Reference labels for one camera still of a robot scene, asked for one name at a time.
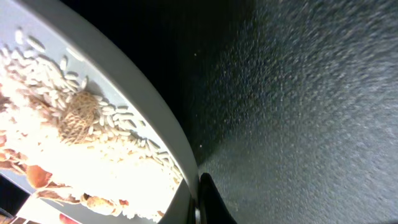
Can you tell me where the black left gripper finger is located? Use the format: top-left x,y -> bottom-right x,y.
195,173 -> 237,224

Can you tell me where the grey plate with food scraps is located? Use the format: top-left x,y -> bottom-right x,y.
1,1 -> 200,223

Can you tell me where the round black serving tray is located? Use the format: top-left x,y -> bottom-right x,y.
0,0 -> 398,224

